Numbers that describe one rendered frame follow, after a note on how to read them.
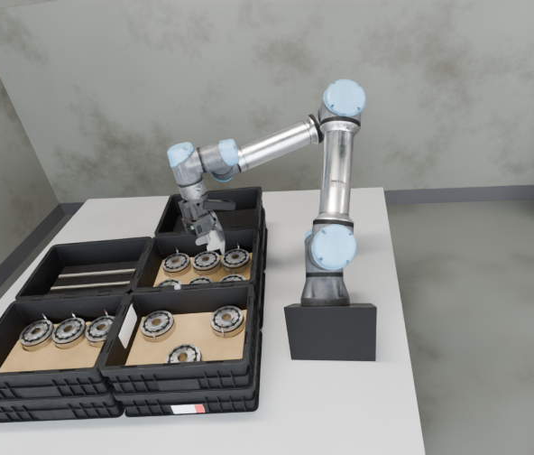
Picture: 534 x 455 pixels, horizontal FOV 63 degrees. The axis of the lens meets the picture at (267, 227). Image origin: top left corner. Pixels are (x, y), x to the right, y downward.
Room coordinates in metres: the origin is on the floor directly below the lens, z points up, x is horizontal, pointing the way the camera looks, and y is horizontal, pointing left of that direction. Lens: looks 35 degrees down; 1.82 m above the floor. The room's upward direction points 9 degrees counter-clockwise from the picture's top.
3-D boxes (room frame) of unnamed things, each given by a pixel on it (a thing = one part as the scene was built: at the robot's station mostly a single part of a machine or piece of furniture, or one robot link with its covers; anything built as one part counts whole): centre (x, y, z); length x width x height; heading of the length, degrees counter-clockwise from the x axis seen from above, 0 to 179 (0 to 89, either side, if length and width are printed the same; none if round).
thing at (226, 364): (0.89, 0.28, 0.92); 0.40 x 0.30 x 0.02; 83
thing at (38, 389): (0.93, 0.68, 0.87); 0.40 x 0.30 x 0.11; 83
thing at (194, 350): (0.82, 0.29, 0.86); 0.10 x 0.10 x 0.01
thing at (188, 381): (0.89, 0.28, 0.87); 0.40 x 0.30 x 0.11; 83
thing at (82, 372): (0.93, 0.68, 0.92); 0.40 x 0.30 x 0.02; 83
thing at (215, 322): (0.95, 0.16, 0.86); 0.10 x 0.10 x 0.01
